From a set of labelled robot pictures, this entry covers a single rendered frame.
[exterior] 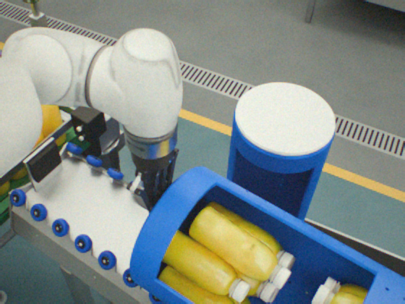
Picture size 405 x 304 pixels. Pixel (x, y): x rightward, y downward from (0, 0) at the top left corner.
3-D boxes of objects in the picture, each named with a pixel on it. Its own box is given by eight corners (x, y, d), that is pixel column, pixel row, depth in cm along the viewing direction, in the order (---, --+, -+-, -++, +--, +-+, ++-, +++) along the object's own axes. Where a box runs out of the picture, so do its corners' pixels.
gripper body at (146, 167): (150, 117, 87) (152, 151, 94) (118, 147, 83) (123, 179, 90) (184, 136, 85) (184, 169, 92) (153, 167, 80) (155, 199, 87)
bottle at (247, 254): (207, 217, 102) (283, 269, 96) (187, 241, 99) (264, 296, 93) (211, 199, 97) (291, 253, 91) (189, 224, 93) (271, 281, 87)
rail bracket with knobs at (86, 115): (87, 151, 142) (82, 127, 134) (70, 140, 145) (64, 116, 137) (111, 131, 147) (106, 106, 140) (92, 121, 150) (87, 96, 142)
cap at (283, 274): (280, 271, 94) (288, 276, 94) (269, 286, 92) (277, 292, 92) (284, 262, 91) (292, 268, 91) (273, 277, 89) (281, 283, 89)
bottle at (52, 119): (50, 151, 141) (35, 106, 127) (38, 137, 145) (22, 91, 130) (71, 140, 144) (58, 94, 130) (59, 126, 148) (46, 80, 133)
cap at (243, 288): (237, 282, 92) (246, 287, 91) (244, 277, 95) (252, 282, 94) (228, 300, 92) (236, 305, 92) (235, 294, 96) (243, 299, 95)
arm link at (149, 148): (110, 122, 78) (113, 147, 83) (155, 148, 75) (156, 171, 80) (145, 91, 83) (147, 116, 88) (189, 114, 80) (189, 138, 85)
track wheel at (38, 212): (45, 213, 118) (50, 212, 120) (35, 200, 120) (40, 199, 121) (36, 226, 120) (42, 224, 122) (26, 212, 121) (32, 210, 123)
